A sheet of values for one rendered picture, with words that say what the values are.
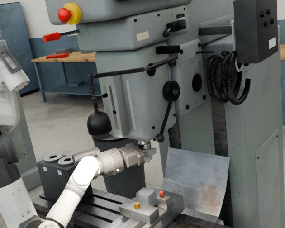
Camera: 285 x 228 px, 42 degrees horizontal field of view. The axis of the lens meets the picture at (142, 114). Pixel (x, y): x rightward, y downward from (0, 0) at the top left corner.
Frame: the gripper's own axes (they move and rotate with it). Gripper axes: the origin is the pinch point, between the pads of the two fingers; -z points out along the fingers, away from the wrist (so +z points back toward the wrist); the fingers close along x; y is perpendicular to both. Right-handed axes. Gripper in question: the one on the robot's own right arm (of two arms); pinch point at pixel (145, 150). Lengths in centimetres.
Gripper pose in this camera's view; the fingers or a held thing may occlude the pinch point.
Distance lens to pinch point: 137.9
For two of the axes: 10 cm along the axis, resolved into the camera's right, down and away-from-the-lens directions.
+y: 1.3, 9.4, 3.0
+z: -8.8, 2.5, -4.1
